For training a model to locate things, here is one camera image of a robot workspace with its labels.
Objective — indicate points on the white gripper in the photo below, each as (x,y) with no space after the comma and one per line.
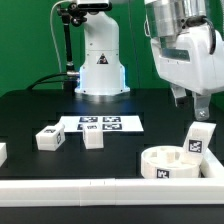
(189,65)

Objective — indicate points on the white round stool seat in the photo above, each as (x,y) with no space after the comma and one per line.
(163,162)

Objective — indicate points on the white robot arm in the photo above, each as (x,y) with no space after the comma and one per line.
(102,73)

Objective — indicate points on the white sheet with tags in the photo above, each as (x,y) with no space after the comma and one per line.
(107,123)

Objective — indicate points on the white U-shaped obstacle fence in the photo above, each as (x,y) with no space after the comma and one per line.
(209,189)

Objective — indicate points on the black camera stand pole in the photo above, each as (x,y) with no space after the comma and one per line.
(70,15)

